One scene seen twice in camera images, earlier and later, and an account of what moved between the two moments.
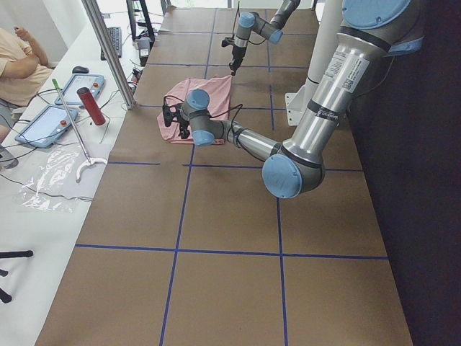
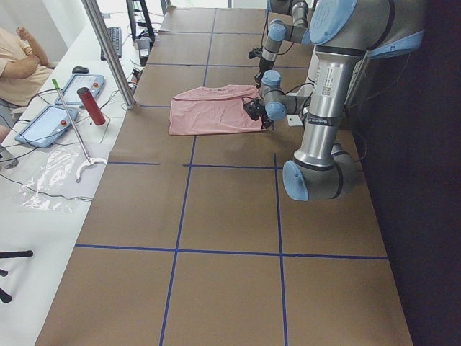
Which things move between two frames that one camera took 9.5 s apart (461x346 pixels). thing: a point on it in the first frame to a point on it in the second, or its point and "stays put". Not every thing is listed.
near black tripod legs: x=3 y=296 stays put
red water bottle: x=84 y=93 stays put
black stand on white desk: x=145 y=38 stays put
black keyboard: x=115 y=34 stays put
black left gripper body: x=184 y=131 to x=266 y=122
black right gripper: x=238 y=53 to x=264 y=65
